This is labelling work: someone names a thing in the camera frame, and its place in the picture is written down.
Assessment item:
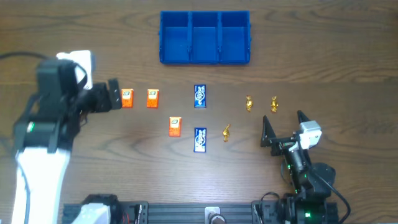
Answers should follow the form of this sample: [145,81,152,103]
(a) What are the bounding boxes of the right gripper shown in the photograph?
[260,110,312,156]

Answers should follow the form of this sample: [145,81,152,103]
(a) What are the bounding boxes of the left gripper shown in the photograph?
[81,78,123,113]

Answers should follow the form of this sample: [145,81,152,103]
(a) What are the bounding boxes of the blue candy pack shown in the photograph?
[193,126,207,153]
[193,84,207,109]

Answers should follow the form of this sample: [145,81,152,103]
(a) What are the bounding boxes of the blue tray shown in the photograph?
[158,10,252,65]

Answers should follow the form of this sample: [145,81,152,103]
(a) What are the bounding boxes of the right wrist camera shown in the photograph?
[294,120,323,150]

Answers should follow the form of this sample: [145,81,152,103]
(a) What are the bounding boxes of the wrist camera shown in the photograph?
[55,50,95,90]
[294,120,323,150]

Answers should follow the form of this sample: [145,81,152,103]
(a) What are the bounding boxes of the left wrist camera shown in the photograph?
[55,50,95,90]

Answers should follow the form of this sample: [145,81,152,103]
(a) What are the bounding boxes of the mounting rail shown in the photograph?
[62,201,338,224]

